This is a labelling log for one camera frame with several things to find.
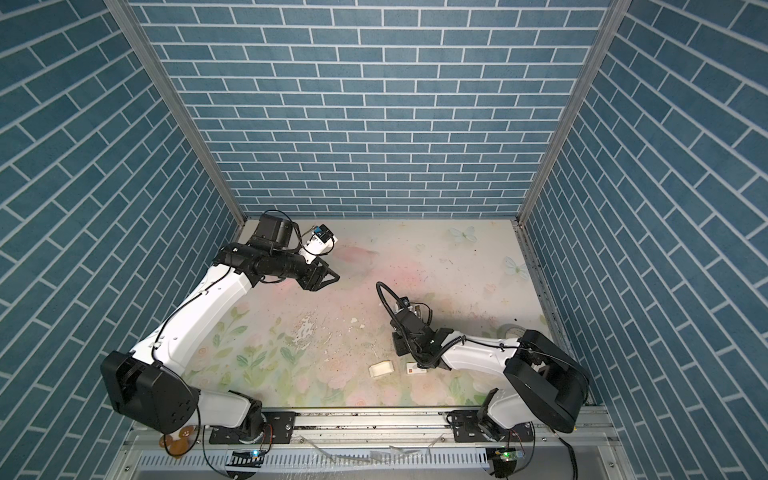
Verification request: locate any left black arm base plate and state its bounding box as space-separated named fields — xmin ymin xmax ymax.
xmin=209 ymin=411 xmax=297 ymax=446

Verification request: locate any brown white plush toy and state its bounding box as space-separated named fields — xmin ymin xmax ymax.
xmin=158 ymin=425 xmax=199 ymax=458

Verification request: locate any clear tape roll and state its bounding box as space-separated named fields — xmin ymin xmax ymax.
xmin=497 ymin=324 xmax=526 ymax=339

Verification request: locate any white staple box sleeve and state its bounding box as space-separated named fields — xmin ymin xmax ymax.
xmin=406 ymin=362 xmax=427 ymax=375

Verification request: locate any white perforated cable duct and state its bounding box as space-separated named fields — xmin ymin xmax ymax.
xmin=137 ymin=448 xmax=489 ymax=473

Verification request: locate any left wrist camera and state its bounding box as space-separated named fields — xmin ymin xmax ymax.
xmin=299 ymin=224 xmax=337 ymax=264

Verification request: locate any staple box tray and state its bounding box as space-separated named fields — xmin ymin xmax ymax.
xmin=368 ymin=360 xmax=395 ymax=379

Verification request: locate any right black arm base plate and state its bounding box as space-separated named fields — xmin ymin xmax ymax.
xmin=445 ymin=409 xmax=535 ymax=443

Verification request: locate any aluminium front rail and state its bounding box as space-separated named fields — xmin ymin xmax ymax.
xmin=106 ymin=407 xmax=634 ymax=479

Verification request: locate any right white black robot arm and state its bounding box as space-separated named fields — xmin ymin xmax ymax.
xmin=375 ymin=281 xmax=591 ymax=441

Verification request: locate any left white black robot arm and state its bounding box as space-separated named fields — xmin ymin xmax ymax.
xmin=100 ymin=210 xmax=340 ymax=443

